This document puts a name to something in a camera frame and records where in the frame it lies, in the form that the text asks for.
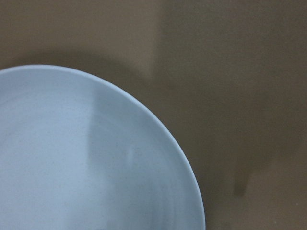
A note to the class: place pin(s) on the blue plate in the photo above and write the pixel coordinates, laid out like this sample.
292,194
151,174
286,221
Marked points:
79,153

